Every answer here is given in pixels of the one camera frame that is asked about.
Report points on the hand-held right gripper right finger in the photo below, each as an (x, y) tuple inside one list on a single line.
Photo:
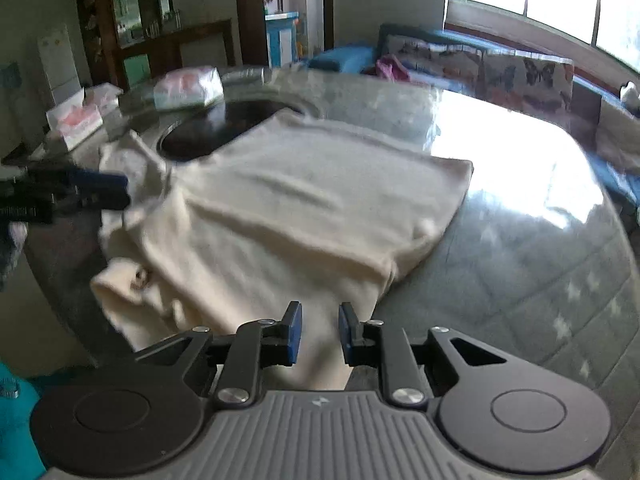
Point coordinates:
[(346, 336)]

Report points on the cream shirt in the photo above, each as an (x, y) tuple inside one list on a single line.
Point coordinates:
[(280, 210)]

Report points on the white pink tissue box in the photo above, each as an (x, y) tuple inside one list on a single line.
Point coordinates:
[(75, 121)]

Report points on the blue white cabinet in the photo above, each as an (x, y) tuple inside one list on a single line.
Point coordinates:
[(281, 37)]

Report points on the blue cushion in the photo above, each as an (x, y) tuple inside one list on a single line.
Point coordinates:
[(342, 59)]

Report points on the teal cloth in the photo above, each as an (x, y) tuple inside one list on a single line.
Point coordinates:
[(17, 425)]

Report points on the pink white plastic pack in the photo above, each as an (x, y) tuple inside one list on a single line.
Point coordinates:
[(187, 87)]

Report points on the white refrigerator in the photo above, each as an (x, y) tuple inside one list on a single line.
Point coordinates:
[(59, 62)]

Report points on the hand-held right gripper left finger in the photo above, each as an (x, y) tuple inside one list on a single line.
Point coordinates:
[(294, 334)]

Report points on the pink cloth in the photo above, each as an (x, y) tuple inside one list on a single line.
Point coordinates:
[(392, 67)]

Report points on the dark wooden cabinet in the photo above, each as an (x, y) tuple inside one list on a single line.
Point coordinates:
[(145, 20)]

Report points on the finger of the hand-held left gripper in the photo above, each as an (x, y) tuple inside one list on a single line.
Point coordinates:
[(97, 180), (95, 203)]

